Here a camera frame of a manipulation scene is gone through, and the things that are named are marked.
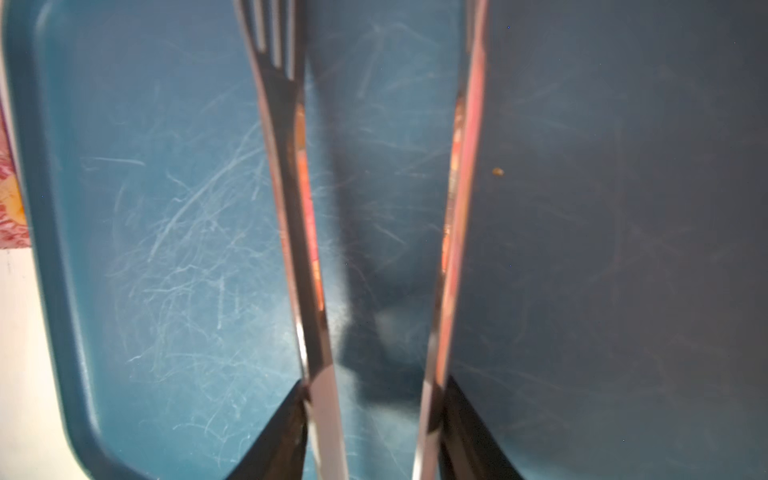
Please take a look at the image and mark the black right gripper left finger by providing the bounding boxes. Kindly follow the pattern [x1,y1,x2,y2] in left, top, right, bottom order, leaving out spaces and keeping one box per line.
[226,380,308,480]

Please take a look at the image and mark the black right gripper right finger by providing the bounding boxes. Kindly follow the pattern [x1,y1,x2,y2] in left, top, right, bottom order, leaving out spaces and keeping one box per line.
[439,377,523,480]

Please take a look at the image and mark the metal serving tongs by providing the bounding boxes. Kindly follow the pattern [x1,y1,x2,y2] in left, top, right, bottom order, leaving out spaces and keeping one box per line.
[235,1,488,479]

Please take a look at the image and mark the floral paper gift bag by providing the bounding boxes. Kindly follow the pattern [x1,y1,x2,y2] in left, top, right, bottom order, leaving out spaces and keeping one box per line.
[0,114,31,249]

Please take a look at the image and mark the teal plastic tray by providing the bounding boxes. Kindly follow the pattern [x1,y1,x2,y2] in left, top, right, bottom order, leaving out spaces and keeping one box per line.
[1,1,767,479]

